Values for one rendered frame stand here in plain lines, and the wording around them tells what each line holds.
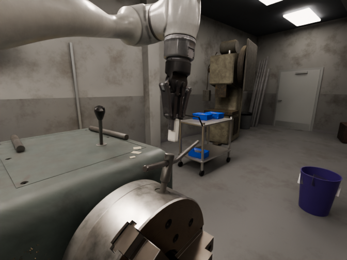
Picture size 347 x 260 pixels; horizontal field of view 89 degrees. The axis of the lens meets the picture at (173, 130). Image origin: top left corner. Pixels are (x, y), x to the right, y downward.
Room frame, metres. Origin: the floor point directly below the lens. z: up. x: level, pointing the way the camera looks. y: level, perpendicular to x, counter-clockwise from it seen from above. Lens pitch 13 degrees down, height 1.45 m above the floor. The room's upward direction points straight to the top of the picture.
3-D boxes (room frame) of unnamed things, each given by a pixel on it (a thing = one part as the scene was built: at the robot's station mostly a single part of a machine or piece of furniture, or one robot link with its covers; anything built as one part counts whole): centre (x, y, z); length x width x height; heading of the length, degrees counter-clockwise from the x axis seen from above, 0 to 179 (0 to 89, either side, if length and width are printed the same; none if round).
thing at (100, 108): (0.55, 0.23, 1.38); 0.04 x 0.03 x 0.05; 49
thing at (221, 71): (4.97, -1.46, 1.37); 1.41 x 1.26 x 2.74; 132
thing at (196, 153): (3.25, -0.59, 0.52); 1.11 x 0.65 x 1.05; 128
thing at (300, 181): (1.92, -1.73, 0.26); 0.44 x 0.40 x 0.52; 130
